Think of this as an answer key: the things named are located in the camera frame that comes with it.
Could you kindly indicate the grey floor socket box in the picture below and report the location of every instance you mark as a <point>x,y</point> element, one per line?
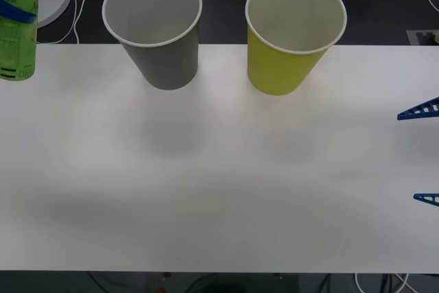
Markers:
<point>418,37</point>

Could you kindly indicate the yellow-green waste bin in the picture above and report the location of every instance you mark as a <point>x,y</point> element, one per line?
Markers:
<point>278,70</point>

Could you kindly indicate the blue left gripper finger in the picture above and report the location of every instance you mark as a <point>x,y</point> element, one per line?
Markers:
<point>17,13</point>

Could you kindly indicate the green plastic bottle black cap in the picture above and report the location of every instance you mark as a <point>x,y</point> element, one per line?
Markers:
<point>17,46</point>

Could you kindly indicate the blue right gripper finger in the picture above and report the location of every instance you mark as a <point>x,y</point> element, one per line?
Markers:
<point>416,112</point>
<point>420,196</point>

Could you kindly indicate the grey waste bin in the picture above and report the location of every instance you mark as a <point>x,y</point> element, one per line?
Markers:
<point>171,63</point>

